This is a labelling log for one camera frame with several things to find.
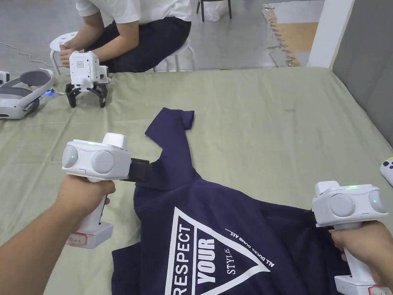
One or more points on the grey padded headboard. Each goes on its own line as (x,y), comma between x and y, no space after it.
(365,61)

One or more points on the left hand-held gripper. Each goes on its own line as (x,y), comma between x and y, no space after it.
(92,159)

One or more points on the person's right hand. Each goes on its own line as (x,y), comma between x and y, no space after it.
(374,249)

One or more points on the white hand controller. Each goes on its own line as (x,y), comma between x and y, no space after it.
(387,172)

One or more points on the white and grey headset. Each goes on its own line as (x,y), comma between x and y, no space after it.
(21,98)

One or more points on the bed with pale green sheet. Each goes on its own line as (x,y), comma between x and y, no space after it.
(251,107)

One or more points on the flattened brown carton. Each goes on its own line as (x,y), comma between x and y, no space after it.
(294,30)

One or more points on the spare hand-held gripper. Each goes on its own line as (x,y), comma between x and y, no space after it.
(83,67)

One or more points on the dark blue printed shirt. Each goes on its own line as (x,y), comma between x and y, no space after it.
(190,196)

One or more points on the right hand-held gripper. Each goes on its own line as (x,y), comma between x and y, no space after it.
(347,206)

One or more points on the person's left hand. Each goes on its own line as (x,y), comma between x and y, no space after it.
(83,199)

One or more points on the person's left forearm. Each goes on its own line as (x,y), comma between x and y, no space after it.
(33,261)

